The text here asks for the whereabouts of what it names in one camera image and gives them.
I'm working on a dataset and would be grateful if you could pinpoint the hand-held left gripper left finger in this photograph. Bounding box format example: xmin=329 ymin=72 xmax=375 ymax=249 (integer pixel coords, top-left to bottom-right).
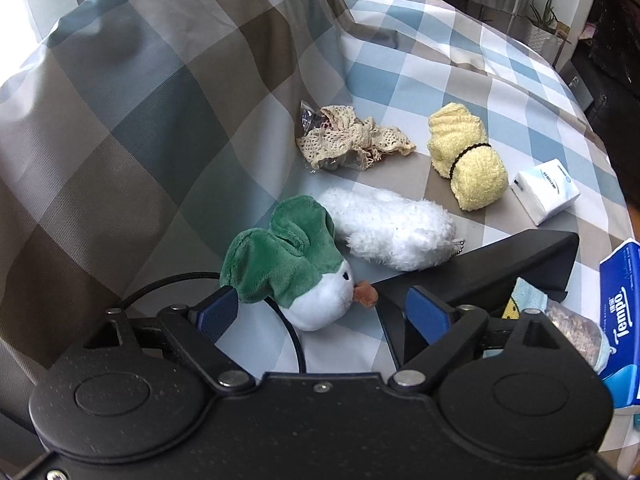
xmin=82 ymin=286 xmax=258 ymax=394

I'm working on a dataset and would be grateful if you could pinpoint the black hair tie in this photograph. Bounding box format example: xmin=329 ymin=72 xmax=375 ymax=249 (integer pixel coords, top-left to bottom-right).
xmin=446 ymin=142 xmax=494 ymax=179

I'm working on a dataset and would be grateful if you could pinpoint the beige crochet lace cloth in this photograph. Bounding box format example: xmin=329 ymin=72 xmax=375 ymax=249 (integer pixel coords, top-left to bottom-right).
xmin=296 ymin=105 xmax=417 ymax=171

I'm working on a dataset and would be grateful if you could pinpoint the green and white plush toy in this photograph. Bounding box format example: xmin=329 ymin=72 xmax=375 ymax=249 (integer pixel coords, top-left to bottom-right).
xmin=219 ymin=195 xmax=380 ymax=332

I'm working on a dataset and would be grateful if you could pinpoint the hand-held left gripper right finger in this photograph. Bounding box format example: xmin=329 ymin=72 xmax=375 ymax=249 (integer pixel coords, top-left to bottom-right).
xmin=389 ymin=285 xmax=572 ymax=392

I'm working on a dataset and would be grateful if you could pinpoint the checked blanket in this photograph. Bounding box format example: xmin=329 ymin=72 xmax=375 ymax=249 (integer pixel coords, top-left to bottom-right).
xmin=0 ymin=0 xmax=637 ymax=441

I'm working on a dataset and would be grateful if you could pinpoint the yellow towel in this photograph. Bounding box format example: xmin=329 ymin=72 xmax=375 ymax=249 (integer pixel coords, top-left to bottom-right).
xmin=426 ymin=102 xmax=509 ymax=212

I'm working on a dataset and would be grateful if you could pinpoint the white fluffy plush toy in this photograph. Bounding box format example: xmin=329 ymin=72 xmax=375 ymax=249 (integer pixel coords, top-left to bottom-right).
xmin=317 ymin=186 xmax=467 ymax=272

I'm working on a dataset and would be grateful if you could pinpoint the light blue printed cloth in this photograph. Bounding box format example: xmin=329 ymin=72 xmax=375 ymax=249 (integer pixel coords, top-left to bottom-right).
xmin=500 ymin=277 xmax=549 ymax=322

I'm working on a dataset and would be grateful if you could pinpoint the clear plastic bag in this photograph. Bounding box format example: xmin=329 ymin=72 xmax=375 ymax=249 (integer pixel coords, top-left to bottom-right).
xmin=298 ymin=100 xmax=372 ymax=172

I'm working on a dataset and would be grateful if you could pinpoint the black leather sofa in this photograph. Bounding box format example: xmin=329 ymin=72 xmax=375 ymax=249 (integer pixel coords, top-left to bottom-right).
xmin=570 ymin=0 xmax=640 ymax=161

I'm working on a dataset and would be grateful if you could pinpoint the blue tissue pack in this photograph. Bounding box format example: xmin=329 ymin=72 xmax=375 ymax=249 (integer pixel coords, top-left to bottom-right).
xmin=597 ymin=240 xmax=640 ymax=411

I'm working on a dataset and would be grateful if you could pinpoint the potted plant white pot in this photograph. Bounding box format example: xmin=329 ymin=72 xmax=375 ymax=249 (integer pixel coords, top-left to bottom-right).
xmin=525 ymin=0 xmax=572 ymax=55

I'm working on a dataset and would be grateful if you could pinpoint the glass jar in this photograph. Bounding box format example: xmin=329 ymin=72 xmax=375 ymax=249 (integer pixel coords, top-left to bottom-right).
xmin=545 ymin=302 xmax=609 ymax=374

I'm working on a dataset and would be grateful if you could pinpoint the white tissue pack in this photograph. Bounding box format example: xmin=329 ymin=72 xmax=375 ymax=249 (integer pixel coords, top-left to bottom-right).
xmin=509 ymin=158 xmax=581 ymax=227

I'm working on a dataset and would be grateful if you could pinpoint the black cable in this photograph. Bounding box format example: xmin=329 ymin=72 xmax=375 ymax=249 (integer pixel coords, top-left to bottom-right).
xmin=117 ymin=271 xmax=307 ymax=374

